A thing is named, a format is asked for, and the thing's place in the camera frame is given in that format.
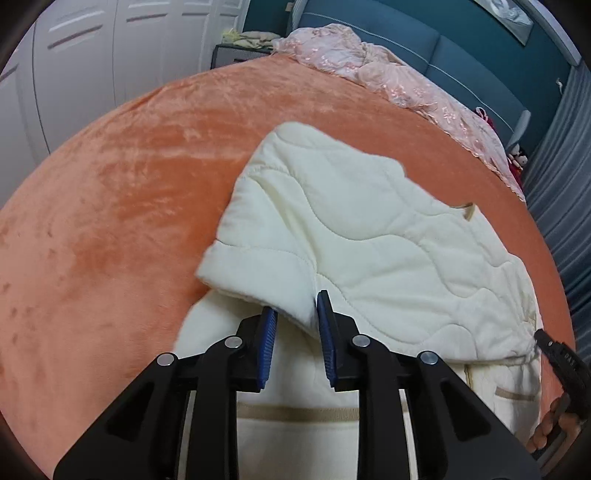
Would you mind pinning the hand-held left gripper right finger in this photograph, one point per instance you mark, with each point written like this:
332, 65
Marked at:
324, 341

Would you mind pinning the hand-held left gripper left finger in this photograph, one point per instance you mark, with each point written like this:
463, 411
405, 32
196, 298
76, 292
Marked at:
267, 350

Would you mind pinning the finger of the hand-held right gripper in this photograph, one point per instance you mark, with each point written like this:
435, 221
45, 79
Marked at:
547, 344

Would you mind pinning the cream quilted jacket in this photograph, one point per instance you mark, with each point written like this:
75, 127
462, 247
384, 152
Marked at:
346, 221

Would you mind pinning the dark nightstand with clothes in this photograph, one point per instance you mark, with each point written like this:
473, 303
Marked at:
231, 54

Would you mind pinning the person's right hand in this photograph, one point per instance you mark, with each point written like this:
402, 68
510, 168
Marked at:
545, 424

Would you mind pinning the blue-grey curtain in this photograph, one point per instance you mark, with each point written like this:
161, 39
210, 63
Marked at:
563, 184

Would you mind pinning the red cloth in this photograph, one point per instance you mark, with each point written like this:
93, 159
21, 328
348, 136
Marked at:
513, 176

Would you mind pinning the black and white plush toy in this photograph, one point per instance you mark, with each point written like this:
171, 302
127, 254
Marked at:
518, 157

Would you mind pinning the grey headboard side panel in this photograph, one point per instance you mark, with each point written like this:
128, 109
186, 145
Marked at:
521, 129

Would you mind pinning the orange plush blanket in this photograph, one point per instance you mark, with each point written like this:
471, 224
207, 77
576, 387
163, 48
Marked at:
115, 184

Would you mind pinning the pink lace bedspread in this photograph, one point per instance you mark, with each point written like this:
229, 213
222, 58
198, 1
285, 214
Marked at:
369, 64

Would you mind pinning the blue upholstered headboard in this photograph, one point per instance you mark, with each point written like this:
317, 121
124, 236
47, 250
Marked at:
461, 60

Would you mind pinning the pale yellow cloth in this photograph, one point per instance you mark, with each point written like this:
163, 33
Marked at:
251, 40

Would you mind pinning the white wardrobe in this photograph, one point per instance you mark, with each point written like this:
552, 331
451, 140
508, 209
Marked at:
92, 55

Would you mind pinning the framed wall picture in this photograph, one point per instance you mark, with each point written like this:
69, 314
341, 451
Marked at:
512, 18

